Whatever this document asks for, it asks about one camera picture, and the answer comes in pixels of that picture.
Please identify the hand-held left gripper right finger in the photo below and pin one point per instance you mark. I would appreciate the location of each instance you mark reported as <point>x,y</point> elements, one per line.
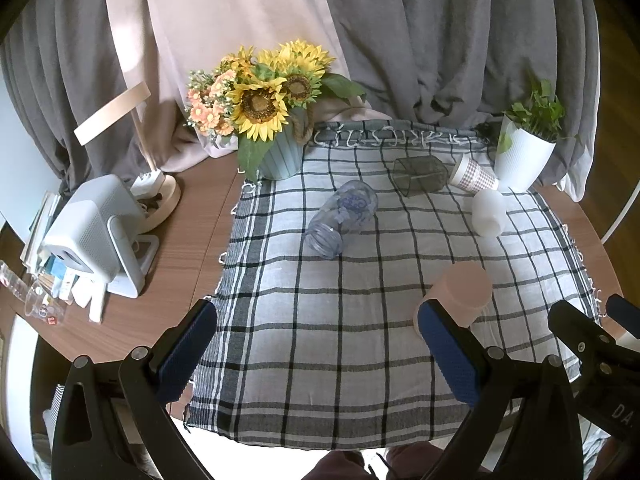
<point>447,355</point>

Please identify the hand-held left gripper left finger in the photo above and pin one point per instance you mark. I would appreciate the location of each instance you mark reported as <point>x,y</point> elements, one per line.
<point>182,360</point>

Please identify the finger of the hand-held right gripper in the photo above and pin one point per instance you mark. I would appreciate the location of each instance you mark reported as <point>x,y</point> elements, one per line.
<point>624,312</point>
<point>577,332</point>

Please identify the pink cup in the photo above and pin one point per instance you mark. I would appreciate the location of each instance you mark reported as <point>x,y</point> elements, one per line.
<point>465,290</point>

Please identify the white plastic cup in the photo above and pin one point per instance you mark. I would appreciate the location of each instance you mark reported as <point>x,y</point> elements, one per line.
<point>489,212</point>

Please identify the clear cup with blue print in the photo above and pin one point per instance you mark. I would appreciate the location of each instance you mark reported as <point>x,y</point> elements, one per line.
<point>345,215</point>

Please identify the dark transparent cup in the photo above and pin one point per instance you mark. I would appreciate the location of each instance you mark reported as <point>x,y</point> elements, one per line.
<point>420,175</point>

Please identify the checked paper cup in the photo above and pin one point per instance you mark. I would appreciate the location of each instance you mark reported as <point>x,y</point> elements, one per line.
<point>472,174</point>

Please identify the black white checked cloth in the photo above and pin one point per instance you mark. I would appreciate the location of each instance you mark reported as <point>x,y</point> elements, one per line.
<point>350,310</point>

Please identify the small white box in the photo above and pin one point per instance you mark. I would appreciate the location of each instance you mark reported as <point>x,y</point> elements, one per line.
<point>92,300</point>

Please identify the person's right leg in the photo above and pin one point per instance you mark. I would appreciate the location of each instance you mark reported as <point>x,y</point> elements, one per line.
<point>412,460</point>

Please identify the person's leg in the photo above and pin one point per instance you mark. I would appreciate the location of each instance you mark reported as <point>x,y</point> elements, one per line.
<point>412,460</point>
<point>337,466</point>

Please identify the striped fabric bin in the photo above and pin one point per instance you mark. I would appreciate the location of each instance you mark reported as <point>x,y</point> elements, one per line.
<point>54,410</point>

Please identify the clear plastic cups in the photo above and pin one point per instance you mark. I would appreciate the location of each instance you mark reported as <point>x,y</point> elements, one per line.
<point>40,305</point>

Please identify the person's left leg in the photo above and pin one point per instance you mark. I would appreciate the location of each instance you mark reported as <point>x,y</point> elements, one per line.
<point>337,466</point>

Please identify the white box-shaped appliance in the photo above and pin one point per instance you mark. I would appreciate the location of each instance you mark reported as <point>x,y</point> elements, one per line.
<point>85,230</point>

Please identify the green plant in white pot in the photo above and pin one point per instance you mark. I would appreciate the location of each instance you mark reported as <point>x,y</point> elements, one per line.
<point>520,160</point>

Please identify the stack of books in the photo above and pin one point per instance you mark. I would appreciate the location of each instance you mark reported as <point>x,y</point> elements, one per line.
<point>37,235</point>

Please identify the wooden white desk lamp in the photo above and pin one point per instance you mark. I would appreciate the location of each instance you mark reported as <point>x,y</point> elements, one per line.
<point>112,112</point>

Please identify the sunflower bouquet in blue pot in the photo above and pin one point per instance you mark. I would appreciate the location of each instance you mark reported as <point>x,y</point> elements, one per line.
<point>260,105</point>

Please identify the grey curtain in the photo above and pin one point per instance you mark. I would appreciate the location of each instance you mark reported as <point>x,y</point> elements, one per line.
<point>60,85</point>
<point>450,35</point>

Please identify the pale pink curtain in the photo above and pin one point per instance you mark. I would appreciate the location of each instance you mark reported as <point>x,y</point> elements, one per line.
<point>220,15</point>

